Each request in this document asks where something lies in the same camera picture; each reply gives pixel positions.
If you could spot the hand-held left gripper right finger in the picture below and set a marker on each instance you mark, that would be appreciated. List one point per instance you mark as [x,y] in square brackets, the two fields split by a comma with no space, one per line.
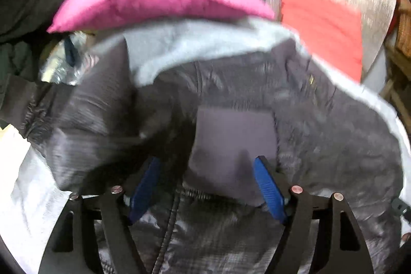
[268,187]

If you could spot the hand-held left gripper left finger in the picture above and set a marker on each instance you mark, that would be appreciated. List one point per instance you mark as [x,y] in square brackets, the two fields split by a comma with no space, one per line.
[146,187]

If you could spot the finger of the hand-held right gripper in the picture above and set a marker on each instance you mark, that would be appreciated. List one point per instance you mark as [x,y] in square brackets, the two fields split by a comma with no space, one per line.
[398,206]

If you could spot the dark grey jacket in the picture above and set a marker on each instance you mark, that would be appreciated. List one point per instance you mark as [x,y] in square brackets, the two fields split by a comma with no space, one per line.
[224,94]

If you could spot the pile of black clothes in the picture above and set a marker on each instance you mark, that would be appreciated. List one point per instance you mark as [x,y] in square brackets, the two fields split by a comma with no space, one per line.
[29,4]

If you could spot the white quilted bed sheet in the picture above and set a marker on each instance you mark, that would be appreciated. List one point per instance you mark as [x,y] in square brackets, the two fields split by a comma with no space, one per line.
[32,197]

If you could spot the silver plastic bag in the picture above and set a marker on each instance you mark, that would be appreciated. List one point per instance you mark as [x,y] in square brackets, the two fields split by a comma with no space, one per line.
[61,68]

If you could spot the beige upholstered sofa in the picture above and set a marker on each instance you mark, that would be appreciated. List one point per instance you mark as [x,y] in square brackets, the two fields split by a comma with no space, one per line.
[5,132]

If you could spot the red pillow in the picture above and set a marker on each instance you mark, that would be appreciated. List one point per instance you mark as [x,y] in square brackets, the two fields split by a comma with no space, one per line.
[321,23]

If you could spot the wicker basket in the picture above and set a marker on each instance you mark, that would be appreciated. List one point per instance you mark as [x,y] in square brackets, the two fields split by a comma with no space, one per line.
[405,33]

